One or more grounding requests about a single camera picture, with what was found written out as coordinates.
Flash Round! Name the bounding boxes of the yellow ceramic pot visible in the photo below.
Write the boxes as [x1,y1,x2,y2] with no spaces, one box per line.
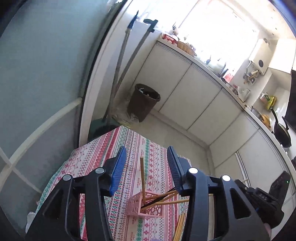
[261,113,271,128]

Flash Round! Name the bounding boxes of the white base cabinet with doors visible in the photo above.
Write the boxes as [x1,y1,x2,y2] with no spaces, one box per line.
[135,39,259,146]

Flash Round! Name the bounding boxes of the steel bowl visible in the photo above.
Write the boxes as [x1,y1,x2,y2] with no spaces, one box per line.
[251,105,263,118]

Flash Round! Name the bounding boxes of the black range hood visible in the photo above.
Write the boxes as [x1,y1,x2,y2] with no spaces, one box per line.
[284,68,296,128]

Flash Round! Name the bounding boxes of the black-handled metal pole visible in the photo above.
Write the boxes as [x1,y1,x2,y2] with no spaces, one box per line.
[109,19,159,121]

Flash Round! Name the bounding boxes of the bundle of wooden chopsticks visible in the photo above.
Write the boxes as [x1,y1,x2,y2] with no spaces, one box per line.
[139,156,190,241]

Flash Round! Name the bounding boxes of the hanging kitchen utensils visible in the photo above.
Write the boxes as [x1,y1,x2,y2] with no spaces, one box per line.
[243,70,262,85]

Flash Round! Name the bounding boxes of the patterned striped tablecloth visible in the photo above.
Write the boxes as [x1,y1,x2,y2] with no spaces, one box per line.
[37,125,192,241]

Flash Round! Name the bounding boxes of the pink plastic lattice basket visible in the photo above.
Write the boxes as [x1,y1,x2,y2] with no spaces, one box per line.
[127,189,165,218]

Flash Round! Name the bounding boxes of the yellow green packet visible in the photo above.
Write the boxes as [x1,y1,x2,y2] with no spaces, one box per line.
[260,91,277,110]

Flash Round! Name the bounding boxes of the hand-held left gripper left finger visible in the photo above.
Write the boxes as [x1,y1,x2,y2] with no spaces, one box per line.
[25,146,127,241]

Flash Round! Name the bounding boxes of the white electric kettle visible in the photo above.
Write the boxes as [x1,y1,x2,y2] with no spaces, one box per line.
[240,88,251,101]

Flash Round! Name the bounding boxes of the dark green dustpan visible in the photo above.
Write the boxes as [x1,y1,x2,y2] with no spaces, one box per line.
[88,117,121,142]

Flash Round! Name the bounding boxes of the bright window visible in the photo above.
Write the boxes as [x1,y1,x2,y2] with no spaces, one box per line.
[178,0,262,67]

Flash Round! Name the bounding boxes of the wicker basket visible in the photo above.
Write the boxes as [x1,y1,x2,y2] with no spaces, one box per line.
[177,41,196,56]

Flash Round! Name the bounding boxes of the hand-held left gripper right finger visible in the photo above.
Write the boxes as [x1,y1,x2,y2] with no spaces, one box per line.
[166,146,271,241]

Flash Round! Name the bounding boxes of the dark brown trash bin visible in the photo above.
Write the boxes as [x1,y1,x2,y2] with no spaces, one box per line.
[127,83,161,123]

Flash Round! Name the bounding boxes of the red plastic basket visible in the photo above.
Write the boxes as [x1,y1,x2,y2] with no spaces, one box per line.
[162,34,178,43]

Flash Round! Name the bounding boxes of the crumpled plastic bag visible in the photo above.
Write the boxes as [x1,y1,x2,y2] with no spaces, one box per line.
[109,97,140,127]

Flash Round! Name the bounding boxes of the white water heater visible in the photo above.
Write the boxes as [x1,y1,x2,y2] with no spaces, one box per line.
[248,38,272,76]

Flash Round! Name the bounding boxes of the frosted glass door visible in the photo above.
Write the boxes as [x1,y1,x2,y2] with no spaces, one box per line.
[0,0,125,232]

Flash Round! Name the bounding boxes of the black wok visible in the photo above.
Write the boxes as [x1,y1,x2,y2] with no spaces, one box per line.
[270,108,292,147]

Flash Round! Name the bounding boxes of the dark brown chopstick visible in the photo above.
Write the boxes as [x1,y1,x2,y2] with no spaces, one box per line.
[141,192,177,207]

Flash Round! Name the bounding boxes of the white wall cabinet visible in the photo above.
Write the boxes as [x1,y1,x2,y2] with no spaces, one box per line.
[268,38,296,75]

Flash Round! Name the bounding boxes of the blue-handled metal pole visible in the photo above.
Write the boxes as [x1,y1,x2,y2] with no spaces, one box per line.
[102,10,139,123]

